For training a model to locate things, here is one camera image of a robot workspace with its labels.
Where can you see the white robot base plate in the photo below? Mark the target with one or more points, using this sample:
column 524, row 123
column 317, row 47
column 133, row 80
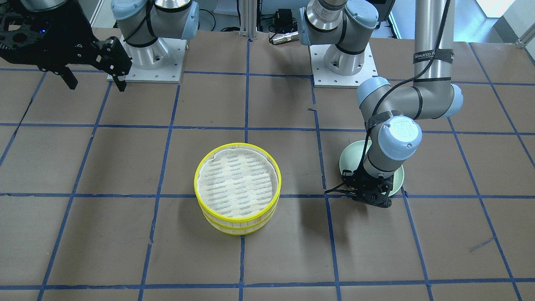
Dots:
column 334, row 69

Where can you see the yellow bamboo steamer top layer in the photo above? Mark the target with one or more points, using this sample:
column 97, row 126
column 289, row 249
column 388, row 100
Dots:
column 237, row 183

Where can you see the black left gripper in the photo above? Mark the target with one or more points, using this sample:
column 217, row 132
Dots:
column 369, row 182

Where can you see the second white robot base plate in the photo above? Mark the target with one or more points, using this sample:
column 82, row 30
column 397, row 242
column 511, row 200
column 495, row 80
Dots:
column 160, row 62

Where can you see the yellow bamboo steamer layer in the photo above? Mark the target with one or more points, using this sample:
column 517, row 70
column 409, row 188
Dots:
column 237, row 183
column 239, row 228

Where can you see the aluminium frame post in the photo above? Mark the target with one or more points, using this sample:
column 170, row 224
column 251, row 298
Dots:
column 248, row 13

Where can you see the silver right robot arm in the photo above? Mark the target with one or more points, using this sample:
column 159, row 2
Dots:
column 142, row 22

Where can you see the light green round plate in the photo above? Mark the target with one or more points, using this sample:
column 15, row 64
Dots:
column 350, row 159

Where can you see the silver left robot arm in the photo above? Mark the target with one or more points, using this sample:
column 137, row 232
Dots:
column 390, row 113

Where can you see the yellow bamboo steamer bottom layer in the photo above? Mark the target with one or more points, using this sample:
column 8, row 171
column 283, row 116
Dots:
column 239, row 228

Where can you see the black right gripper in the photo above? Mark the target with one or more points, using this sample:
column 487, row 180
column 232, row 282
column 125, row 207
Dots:
column 76, row 38

